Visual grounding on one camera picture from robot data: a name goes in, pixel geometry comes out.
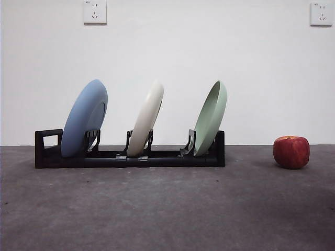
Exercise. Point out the pale yellow plate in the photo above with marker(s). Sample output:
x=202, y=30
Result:
x=146, y=117

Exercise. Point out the white wall socket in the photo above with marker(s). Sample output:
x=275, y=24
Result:
x=321, y=14
x=95, y=13

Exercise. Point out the red apple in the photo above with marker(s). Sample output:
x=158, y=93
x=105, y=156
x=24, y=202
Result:
x=291, y=153

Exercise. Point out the blue plate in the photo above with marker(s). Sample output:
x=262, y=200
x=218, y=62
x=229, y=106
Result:
x=81, y=117

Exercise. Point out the green plate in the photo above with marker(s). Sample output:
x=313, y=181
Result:
x=209, y=123

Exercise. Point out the black plate rack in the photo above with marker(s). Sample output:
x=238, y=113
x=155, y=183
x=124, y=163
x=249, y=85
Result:
x=65, y=162

